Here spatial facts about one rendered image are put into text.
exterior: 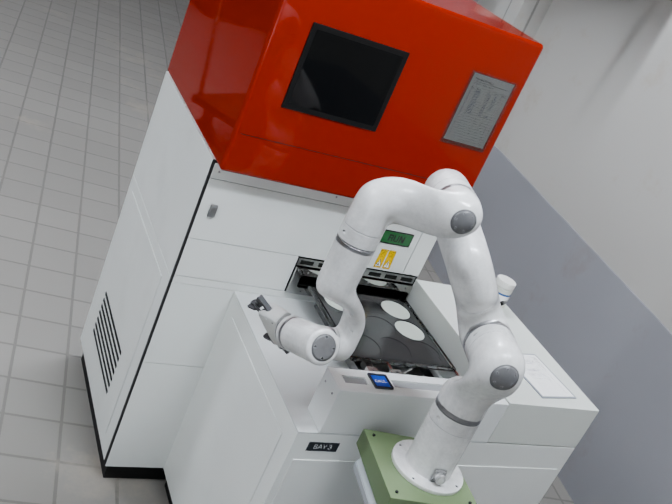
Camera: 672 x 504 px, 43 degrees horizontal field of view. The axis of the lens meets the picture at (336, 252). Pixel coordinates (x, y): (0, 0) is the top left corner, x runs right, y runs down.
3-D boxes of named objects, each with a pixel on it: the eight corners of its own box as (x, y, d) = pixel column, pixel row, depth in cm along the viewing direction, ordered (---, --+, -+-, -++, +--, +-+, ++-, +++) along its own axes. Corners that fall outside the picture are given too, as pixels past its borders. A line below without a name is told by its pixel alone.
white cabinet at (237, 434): (155, 485, 294) (232, 291, 261) (386, 490, 341) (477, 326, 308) (196, 651, 244) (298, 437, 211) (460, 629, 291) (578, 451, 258)
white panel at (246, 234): (170, 277, 253) (213, 158, 237) (396, 309, 293) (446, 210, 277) (172, 283, 251) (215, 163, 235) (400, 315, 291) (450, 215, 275)
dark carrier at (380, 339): (312, 288, 266) (313, 287, 266) (403, 302, 283) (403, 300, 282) (352, 357, 239) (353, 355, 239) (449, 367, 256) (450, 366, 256)
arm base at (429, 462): (471, 501, 206) (506, 442, 199) (402, 489, 199) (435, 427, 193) (448, 449, 222) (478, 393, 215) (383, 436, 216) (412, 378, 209)
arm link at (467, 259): (476, 389, 196) (462, 352, 210) (527, 374, 195) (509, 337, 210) (422, 197, 174) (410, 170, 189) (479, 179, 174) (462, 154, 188)
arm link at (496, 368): (475, 401, 211) (518, 322, 202) (493, 449, 194) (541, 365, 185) (431, 388, 208) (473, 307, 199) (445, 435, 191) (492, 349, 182)
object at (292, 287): (284, 289, 268) (295, 264, 264) (399, 306, 290) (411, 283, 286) (286, 293, 267) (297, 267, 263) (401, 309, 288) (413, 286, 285)
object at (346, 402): (306, 408, 223) (326, 366, 217) (471, 419, 250) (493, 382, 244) (318, 432, 215) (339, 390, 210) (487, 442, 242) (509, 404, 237)
